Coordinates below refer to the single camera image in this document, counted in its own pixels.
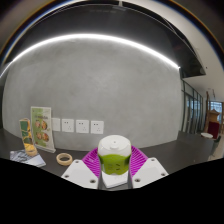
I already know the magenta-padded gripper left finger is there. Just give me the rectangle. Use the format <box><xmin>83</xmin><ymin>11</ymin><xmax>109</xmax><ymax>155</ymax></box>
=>
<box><xmin>61</xmin><ymin>146</ymin><xmax>101</xmax><ymax>190</ymax></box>

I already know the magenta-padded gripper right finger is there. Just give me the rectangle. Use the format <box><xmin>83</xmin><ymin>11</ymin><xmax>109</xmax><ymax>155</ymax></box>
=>
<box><xmin>128</xmin><ymin>144</ymin><xmax>170</xmax><ymax>190</ymax></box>

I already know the green and white charger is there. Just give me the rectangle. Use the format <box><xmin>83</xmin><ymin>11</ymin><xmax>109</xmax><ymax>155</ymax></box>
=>
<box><xmin>97</xmin><ymin>134</ymin><xmax>132</xmax><ymax>176</ymax></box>

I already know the beige tape roll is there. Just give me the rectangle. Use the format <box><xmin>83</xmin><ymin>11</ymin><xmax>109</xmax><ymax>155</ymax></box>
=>
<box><xmin>55</xmin><ymin>152</ymin><xmax>74</xmax><ymax>167</ymax></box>
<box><xmin>24</xmin><ymin>143</ymin><xmax>38</xmax><ymax>158</ymax></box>

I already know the grey booklet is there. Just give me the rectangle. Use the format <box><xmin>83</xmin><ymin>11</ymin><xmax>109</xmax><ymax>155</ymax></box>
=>
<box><xmin>9</xmin><ymin>149</ymin><xmax>47</xmax><ymax>168</ymax></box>

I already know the large menu sign acrylic stand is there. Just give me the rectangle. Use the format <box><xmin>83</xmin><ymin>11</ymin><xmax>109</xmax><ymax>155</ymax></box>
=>
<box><xmin>30</xmin><ymin>106</ymin><xmax>57</xmax><ymax>154</ymax></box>

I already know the small green sign card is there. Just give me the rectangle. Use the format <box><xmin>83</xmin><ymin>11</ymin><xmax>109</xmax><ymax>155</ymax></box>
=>
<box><xmin>18</xmin><ymin>118</ymin><xmax>35</xmax><ymax>148</ymax></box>

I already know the black-framed glass partition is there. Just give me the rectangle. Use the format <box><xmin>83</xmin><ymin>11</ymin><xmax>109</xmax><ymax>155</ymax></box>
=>
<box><xmin>181</xmin><ymin>79</ymin><xmax>206</xmax><ymax>135</ymax></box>

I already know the white ceiling light strip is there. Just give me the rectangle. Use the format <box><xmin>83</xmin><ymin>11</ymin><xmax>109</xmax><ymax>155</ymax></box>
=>
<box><xmin>0</xmin><ymin>32</ymin><xmax>181</xmax><ymax>80</ymax></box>

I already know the white wall switch plate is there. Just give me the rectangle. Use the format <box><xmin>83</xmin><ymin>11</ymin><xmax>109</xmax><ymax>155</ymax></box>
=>
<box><xmin>51</xmin><ymin>117</ymin><xmax>62</xmax><ymax>132</ymax></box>

